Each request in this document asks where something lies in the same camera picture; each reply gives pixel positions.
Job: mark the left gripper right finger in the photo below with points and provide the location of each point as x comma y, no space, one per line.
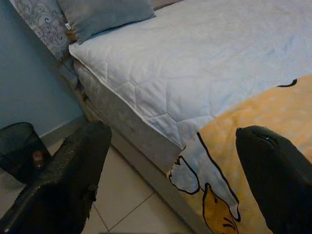
280,185

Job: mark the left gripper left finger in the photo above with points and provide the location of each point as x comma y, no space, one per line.
61,185

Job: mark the yellow duck print blanket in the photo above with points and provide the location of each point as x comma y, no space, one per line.
268,109

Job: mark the black mesh waste bin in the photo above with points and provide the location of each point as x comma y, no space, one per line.
17,148

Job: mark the grey patterned mattress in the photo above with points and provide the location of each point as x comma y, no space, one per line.
117,112

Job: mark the white quilted mattress pad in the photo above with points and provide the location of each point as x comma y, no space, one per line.
182,61

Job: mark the grey floral print pillow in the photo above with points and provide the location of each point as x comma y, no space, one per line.
46,26

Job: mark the plain grey pillow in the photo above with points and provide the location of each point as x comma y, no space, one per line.
104,17

